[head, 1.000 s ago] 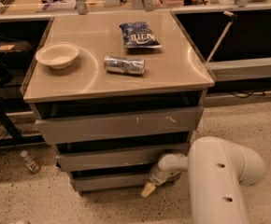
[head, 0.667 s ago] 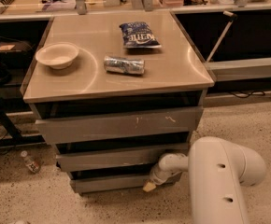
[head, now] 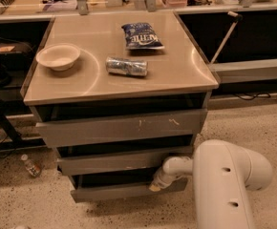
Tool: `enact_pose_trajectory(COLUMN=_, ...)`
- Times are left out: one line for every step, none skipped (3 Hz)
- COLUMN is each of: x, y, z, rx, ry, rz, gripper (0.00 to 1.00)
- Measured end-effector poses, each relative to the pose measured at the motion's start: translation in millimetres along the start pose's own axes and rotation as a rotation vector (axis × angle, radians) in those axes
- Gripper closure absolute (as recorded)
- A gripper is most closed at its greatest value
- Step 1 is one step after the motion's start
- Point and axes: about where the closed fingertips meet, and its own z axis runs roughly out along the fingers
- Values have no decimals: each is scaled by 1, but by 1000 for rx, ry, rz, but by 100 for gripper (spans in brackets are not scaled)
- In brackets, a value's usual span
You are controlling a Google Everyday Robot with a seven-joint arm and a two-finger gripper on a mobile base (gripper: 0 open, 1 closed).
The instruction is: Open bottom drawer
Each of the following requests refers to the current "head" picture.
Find white bowl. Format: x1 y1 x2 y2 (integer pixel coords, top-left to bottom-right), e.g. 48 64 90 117
36 43 80 71

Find grey drawer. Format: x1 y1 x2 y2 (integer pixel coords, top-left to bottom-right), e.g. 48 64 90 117
71 167 187 203
57 145 193 176
36 109 207 148

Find blue kettle chips bag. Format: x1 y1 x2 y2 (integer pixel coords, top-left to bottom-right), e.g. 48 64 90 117
121 22 164 50

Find plastic bottle on floor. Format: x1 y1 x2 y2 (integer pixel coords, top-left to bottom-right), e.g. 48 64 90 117
21 154 42 177

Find black stand leg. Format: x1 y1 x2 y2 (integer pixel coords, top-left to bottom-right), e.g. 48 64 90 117
0 109 45 151

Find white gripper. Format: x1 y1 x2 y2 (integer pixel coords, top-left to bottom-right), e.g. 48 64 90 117
149 168 181 192

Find white rod with black tip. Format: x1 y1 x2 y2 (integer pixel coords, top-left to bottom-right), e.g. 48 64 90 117
210 11 243 64

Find silver crushed can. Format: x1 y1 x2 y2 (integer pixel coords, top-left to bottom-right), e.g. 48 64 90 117
105 57 148 77

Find grey bottom drawer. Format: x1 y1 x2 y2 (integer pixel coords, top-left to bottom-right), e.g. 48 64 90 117
71 167 187 203

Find grey drawer cabinet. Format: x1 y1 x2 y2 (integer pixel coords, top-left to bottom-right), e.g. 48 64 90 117
20 10 222 204

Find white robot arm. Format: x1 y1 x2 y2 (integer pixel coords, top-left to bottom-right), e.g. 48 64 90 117
149 139 273 229

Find grey middle drawer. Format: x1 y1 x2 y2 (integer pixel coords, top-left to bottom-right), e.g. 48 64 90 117
57 145 193 176

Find black box with label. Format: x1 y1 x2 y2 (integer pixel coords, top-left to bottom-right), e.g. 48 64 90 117
0 43 33 60

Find grey top drawer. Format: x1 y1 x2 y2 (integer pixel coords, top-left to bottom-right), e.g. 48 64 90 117
36 109 207 148

